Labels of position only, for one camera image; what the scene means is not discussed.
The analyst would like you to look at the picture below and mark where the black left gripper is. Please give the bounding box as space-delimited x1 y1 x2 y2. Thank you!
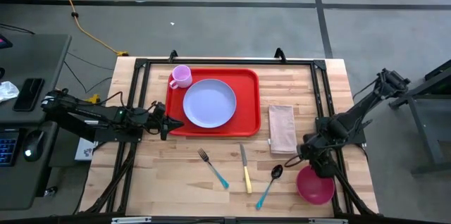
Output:
139 107 185 141

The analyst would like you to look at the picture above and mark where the pink plastic bowl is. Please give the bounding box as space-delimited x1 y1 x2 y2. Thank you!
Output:
296 165 335 206

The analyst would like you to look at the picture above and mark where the lavender round plate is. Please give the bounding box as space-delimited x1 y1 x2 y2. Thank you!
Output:
183 78 237 129

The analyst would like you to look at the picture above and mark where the spoon with teal handle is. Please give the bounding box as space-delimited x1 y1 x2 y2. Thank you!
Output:
255 164 284 211

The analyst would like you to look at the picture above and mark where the lilac plastic mug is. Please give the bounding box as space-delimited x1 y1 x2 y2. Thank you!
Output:
168 64 193 90

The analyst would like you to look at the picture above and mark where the beige napkin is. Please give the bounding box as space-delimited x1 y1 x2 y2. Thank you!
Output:
268 104 299 155

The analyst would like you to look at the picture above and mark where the fork with teal handle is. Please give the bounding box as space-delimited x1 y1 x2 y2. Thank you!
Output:
197 148 230 190

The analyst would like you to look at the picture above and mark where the knife with cream handle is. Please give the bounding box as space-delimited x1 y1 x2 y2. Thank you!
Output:
240 143 253 194

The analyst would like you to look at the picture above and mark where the red plastic tray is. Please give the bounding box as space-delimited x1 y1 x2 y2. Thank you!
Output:
164 68 262 137

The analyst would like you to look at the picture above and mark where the white printed box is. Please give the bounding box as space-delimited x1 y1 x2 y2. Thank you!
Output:
74 137 99 162

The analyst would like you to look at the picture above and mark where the grey metal cart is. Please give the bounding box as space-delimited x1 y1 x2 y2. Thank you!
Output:
388 60 451 175

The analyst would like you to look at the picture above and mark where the black computer mouse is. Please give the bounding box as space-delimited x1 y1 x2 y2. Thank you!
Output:
23 129 46 163

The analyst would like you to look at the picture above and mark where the black smartphone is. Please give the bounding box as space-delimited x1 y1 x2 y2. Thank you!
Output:
13 77 46 112

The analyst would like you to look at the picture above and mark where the grey office desk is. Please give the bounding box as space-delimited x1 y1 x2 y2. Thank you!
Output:
0 33 73 211

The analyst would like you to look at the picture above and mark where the backlit computer keyboard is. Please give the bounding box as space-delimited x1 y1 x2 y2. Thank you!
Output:
0 130 20 168

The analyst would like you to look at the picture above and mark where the white crumpled tissue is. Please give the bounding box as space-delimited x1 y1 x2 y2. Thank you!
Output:
0 81 20 104

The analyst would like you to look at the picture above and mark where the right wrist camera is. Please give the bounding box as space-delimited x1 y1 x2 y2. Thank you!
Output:
298 142 316 160

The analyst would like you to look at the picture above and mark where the silver aluminium bracket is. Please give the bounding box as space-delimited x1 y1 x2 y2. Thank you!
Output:
308 218 350 224
111 216 152 224

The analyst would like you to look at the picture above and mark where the yellow extension cord socket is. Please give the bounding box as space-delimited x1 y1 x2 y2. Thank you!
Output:
84 93 101 106

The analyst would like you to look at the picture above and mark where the yellow floor cable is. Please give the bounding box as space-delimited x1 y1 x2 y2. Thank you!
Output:
44 0 130 58

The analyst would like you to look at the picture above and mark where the thin black floor cable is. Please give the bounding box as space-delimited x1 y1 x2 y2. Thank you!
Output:
0 23 36 35

